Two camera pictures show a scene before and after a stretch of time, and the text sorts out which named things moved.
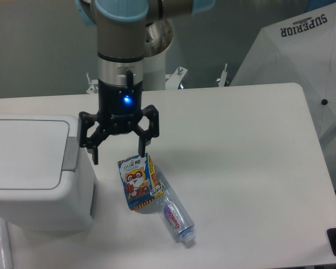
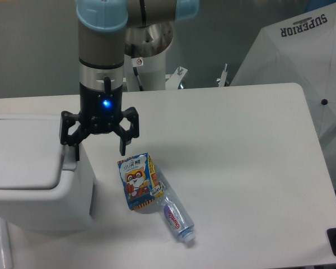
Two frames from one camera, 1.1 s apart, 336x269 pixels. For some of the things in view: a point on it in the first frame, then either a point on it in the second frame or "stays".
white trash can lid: x=27 y=154 stays
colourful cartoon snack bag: x=140 y=185 stays
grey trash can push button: x=70 y=156 stays
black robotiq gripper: x=120 y=112 → x=101 y=112
